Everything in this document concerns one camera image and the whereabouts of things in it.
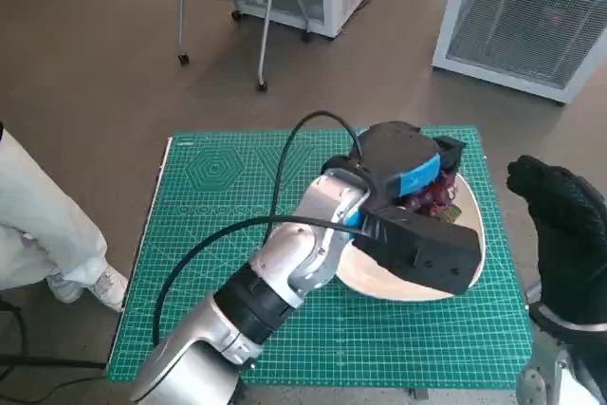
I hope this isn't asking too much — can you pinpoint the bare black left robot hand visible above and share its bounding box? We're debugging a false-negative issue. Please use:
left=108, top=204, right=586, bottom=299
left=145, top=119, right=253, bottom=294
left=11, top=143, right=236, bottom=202
left=348, top=120, right=465, bottom=198

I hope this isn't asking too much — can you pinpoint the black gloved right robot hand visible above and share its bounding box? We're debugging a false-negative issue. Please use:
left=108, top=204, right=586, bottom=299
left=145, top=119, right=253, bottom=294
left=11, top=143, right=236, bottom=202
left=506, top=155, right=607, bottom=326

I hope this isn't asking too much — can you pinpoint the red toy grapes bunch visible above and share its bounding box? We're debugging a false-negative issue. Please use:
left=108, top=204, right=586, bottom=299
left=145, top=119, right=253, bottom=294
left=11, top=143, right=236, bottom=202
left=402, top=168, right=464, bottom=225

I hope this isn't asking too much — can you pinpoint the white plate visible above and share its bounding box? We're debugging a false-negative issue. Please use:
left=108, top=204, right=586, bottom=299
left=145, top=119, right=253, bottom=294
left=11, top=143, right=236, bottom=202
left=309, top=172, right=487, bottom=303

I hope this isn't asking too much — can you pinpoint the green cutting mat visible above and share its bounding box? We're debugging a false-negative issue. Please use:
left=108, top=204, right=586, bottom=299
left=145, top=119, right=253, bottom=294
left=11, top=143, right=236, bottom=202
left=106, top=125, right=536, bottom=383

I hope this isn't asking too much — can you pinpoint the white cabinet with mesh panel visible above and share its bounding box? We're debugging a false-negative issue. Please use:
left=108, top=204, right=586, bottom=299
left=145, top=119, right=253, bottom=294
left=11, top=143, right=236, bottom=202
left=431, top=0, right=607, bottom=107

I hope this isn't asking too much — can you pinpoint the person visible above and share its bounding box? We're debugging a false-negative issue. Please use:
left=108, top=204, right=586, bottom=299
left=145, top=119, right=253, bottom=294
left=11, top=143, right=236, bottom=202
left=0, top=120, right=131, bottom=315

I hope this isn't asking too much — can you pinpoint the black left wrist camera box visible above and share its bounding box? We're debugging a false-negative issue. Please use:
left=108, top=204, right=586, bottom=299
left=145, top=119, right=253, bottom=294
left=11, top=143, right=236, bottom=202
left=353, top=204, right=480, bottom=296

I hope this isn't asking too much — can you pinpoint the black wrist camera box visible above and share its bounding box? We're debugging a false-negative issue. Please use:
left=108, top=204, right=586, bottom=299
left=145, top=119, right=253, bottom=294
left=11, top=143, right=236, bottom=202
left=567, top=328, right=607, bottom=401
left=353, top=204, right=480, bottom=296

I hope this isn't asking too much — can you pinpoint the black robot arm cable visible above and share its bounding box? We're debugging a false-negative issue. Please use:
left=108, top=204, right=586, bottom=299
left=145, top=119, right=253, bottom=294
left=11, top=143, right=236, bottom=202
left=264, top=111, right=380, bottom=241
left=151, top=215, right=377, bottom=349

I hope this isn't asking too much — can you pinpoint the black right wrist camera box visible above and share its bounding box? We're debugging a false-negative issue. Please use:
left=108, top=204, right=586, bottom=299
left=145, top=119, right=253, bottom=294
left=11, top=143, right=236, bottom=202
left=567, top=328, right=607, bottom=401

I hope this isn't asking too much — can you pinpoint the black floor cable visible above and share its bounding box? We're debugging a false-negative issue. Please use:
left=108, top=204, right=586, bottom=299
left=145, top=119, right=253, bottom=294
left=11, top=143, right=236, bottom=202
left=0, top=297, right=108, bottom=374

